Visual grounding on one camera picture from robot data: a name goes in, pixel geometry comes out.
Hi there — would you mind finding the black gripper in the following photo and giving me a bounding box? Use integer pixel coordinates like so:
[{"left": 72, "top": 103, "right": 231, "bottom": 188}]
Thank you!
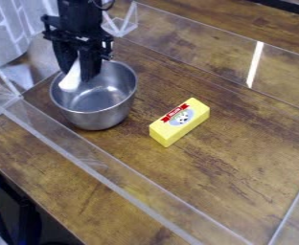
[{"left": 42, "top": 0, "right": 114, "bottom": 82}]

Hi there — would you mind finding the white brick pattern curtain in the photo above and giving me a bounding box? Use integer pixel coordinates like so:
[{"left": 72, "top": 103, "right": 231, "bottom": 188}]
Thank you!
[{"left": 0, "top": 0, "right": 111, "bottom": 74}]

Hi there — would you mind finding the yellow butter block toy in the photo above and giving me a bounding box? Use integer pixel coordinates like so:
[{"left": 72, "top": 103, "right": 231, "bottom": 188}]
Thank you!
[{"left": 150, "top": 98, "right": 210, "bottom": 147}]

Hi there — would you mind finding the clear acrylic enclosure wall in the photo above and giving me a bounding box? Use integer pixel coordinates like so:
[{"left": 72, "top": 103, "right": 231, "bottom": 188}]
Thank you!
[{"left": 0, "top": 0, "right": 299, "bottom": 245}]

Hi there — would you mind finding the black cable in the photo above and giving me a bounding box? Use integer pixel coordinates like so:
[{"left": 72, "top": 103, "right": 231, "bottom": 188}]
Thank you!
[{"left": 92, "top": 0, "right": 118, "bottom": 11}]

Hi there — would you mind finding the silver metal pot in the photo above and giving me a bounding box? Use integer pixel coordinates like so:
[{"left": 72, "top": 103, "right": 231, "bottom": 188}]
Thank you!
[{"left": 48, "top": 61, "right": 138, "bottom": 130}]

